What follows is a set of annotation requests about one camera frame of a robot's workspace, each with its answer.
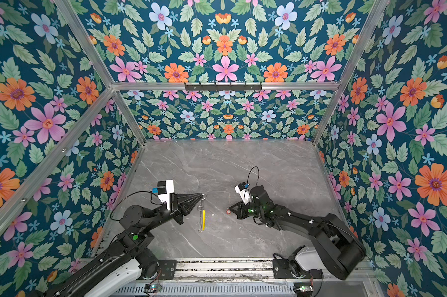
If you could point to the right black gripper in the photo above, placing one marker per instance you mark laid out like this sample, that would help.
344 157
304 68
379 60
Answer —
241 212

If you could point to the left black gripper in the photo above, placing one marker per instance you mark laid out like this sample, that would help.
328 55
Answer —
176 211

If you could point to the yellow capped key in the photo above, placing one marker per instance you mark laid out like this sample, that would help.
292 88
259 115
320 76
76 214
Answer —
203 220

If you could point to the silver keyring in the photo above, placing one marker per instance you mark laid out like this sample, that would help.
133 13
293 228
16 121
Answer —
201 207

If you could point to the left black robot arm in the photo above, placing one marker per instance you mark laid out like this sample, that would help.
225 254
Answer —
127 258

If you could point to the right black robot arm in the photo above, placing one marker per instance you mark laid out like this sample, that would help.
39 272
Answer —
337 248

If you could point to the left small circuit board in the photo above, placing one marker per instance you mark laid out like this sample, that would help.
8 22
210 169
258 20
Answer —
152 288

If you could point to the small circuit board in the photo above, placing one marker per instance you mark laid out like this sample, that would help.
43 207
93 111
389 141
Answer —
152 288
303 290

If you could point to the right small circuit board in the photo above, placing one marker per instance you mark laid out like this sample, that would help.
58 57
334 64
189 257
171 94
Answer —
303 290

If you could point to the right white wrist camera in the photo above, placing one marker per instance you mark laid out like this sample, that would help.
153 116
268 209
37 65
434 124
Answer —
243 191

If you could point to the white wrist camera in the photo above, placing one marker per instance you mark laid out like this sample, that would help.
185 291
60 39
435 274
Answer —
165 191
243 191

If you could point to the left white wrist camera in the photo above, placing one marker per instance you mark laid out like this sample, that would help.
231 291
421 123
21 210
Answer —
165 191

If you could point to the aluminium front rail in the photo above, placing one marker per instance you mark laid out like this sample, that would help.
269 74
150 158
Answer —
215 269

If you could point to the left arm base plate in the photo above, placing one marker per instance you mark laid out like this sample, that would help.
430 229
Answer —
162 269

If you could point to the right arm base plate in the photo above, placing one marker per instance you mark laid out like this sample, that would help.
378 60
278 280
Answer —
283 270

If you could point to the black hook rail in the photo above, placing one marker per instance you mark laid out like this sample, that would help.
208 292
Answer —
216 87

